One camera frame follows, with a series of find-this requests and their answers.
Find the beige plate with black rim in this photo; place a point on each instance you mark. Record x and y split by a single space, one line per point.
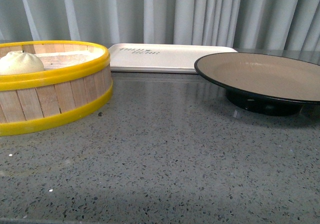
260 83

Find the grey pleated curtain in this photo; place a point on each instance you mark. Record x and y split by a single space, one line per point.
253 24

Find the white steamer liner cloth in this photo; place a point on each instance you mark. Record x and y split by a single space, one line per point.
58 60

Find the yellow-rimmed bamboo steamer basket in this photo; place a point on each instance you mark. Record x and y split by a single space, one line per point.
37 101

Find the white steamed bun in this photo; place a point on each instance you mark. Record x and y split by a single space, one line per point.
20 62

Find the white rectangular serving tray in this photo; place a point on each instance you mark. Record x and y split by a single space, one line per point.
163 58

